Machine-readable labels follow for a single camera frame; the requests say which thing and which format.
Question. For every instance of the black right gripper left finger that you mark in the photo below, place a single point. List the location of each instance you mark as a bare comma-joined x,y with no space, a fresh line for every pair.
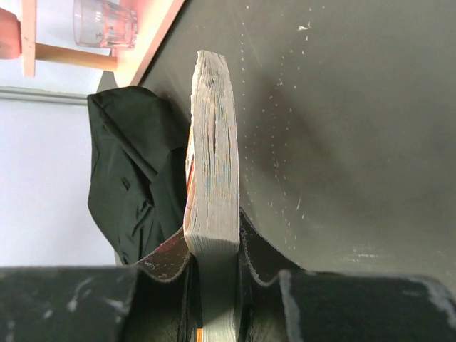
146,301

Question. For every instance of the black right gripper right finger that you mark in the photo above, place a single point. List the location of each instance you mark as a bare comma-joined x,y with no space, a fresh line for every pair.
283,302

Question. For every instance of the orange paperback book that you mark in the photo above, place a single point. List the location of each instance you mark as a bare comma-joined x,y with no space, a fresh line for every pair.
211,223

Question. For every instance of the black student backpack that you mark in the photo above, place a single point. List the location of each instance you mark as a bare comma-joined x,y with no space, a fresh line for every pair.
137,191

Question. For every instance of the clear drinking glass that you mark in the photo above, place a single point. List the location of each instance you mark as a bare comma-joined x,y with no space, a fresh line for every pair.
104,24

